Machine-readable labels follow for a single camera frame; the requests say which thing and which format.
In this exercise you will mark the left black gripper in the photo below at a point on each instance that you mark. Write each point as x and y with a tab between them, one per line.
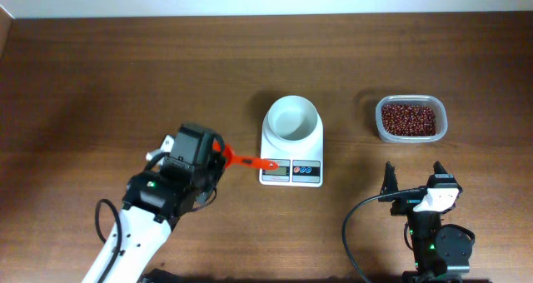
216	166

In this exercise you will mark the clear plastic food container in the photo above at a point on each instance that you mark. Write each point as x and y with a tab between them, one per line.
424	100

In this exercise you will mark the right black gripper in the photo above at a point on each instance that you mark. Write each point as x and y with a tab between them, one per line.
404	206

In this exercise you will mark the orange plastic measuring scoop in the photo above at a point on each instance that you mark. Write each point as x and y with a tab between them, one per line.
249	161

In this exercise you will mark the white round bowl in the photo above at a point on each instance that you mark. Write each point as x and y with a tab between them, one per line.
292	118

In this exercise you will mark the red beans in container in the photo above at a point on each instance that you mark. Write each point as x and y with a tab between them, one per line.
406	120

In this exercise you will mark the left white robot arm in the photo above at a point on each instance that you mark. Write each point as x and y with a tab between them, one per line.
151	208

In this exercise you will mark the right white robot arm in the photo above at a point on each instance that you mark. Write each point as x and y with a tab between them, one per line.
441	252

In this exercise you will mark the white digital kitchen scale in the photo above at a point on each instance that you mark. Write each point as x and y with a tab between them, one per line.
301	163

